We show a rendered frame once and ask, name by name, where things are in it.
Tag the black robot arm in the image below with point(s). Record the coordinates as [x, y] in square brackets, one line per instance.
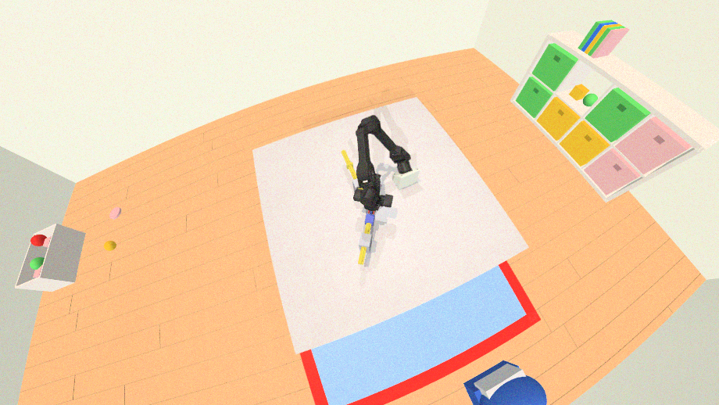
[365, 169]

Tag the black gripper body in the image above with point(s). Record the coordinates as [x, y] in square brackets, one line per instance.
[383, 199]

